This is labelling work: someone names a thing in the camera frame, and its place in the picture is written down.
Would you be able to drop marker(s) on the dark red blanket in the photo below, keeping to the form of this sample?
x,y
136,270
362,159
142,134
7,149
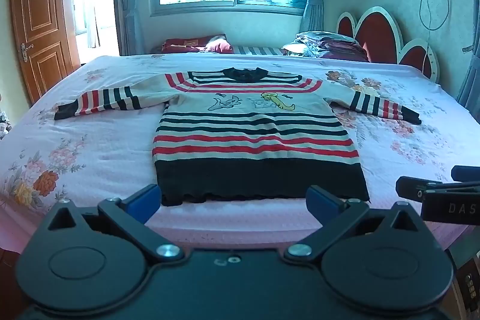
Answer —
x,y
187,43

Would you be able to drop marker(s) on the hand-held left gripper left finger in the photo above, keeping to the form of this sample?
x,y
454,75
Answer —
x,y
144,202

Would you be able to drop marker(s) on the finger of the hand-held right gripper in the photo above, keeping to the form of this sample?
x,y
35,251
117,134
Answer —
x,y
467,173
412,188

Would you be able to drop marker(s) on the striped mattress cover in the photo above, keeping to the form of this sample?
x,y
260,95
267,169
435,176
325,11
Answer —
x,y
258,51

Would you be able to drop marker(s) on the dark case with dials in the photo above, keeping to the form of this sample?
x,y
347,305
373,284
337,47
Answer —
x,y
467,275

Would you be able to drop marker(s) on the grey hanging cloth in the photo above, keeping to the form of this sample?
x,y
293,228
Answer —
x,y
470,84

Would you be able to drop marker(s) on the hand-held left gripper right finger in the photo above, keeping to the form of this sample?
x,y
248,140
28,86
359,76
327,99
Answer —
x,y
321,203

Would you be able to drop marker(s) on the bed with floral sheet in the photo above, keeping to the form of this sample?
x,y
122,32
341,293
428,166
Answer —
x,y
101,140

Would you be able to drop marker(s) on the pile of folded clothes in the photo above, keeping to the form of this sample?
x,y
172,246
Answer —
x,y
330,46

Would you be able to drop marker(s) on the brown wooden door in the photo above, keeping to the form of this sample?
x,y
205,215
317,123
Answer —
x,y
41,31

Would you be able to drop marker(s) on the red and white headboard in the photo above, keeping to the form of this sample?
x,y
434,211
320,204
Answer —
x,y
378,35

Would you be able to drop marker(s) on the striped cartoon sweater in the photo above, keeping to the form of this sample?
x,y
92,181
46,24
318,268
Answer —
x,y
255,140

